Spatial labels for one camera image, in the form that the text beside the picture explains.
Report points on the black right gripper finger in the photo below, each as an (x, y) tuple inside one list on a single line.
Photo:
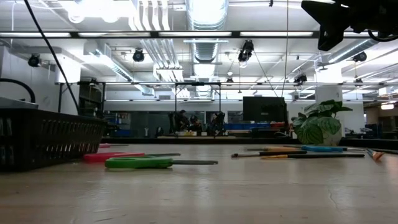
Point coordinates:
[(326, 12), (329, 39)]

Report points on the gold ferrule black paintbrush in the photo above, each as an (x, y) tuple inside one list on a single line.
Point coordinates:
[(273, 156)]

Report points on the green scissors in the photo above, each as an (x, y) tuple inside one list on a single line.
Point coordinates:
[(136, 162)]

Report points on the background black robot arm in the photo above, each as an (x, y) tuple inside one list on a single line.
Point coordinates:
[(217, 123), (171, 124)]

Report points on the black ceiling spot lamp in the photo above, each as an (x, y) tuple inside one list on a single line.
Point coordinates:
[(300, 79), (34, 60), (138, 56), (246, 49), (360, 56)]

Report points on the white column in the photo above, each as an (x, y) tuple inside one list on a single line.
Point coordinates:
[(328, 93)]

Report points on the potted green striped plant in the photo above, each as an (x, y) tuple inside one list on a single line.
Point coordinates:
[(320, 124)]

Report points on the black light bar crossbeam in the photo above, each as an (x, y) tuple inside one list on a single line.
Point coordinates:
[(235, 34)]

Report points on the black monitor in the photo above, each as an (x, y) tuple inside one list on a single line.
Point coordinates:
[(264, 109)]

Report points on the blue scissors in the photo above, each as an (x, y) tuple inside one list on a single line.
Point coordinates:
[(323, 148)]

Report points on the blue storage bins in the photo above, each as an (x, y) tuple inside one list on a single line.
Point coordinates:
[(248, 126)]

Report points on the orange scissors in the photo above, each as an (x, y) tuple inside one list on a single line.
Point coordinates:
[(281, 149)]

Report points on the silver ferrule black paintbrush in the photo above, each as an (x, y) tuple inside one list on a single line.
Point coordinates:
[(280, 152)]

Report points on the person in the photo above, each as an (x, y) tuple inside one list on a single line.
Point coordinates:
[(196, 124), (181, 119)]

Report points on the pink scissors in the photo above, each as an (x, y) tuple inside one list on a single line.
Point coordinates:
[(105, 145)]

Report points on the dark shelf unit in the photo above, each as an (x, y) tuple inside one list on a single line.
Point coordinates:
[(90, 105)]

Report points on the red scissors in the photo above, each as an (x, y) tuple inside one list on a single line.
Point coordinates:
[(109, 157)]

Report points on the black mesh basket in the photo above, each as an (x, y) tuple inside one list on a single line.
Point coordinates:
[(46, 140)]

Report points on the silver ventilation duct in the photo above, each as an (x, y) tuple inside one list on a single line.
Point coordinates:
[(205, 18)]

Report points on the black background rig frame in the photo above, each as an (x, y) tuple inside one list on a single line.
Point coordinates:
[(197, 83)]

